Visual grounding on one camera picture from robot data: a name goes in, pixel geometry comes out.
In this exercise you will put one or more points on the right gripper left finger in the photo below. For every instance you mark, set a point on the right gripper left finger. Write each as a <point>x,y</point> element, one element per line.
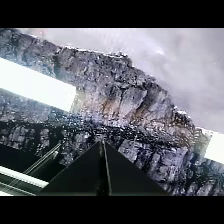
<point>80,176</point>

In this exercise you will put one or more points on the silver frame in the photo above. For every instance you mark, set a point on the silver frame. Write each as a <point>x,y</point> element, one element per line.
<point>23,181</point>

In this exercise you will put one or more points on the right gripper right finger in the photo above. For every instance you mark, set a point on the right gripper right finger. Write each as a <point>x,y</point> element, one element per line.
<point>130,178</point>

